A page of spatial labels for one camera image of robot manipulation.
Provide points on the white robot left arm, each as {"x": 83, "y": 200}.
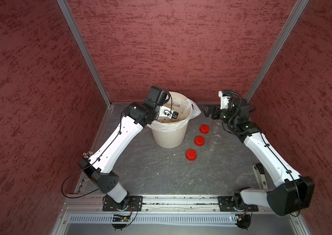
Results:
{"x": 99, "y": 166}

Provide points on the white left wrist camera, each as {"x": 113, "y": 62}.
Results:
{"x": 166, "y": 112}

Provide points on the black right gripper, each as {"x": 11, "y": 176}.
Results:
{"x": 216, "y": 108}

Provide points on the cream plastic trash bin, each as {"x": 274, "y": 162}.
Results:
{"x": 171, "y": 139}

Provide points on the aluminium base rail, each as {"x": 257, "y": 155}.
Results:
{"x": 157, "y": 204}

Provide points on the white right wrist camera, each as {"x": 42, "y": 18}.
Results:
{"x": 226, "y": 97}

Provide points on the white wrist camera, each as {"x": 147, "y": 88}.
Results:
{"x": 226, "y": 97}
{"x": 166, "y": 112}

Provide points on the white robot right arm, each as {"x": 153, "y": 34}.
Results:
{"x": 292, "y": 192}

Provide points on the white printed bin liner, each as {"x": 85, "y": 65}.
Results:
{"x": 186, "y": 109}

